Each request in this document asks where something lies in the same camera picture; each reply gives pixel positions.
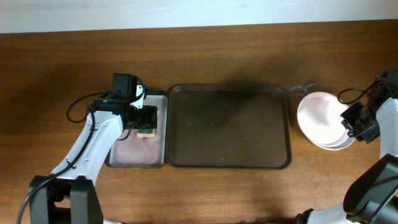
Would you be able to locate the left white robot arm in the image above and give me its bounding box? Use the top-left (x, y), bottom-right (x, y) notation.
top-left (24, 99), bottom-right (157, 224)

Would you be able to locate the orange green sponge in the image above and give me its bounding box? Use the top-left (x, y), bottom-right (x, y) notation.
top-left (136, 129), bottom-right (156, 138)

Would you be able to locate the large dark brown tray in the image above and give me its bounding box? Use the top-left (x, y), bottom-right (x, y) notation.
top-left (165, 84), bottom-right (292, 170)

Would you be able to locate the white plate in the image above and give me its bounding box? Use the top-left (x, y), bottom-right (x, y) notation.
top-left (308, 135), bottom-right (356, 151)

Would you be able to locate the small metal tray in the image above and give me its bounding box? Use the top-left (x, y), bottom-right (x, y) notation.
top-left (105, 90), bottom-right (168, 168)

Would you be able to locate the pink plate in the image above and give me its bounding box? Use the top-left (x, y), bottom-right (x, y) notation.
top-left (297, 91), bottom-right (349, 147)

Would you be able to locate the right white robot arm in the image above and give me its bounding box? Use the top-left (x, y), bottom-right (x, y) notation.
top-left (292, 98), bottom-right (397, 224)

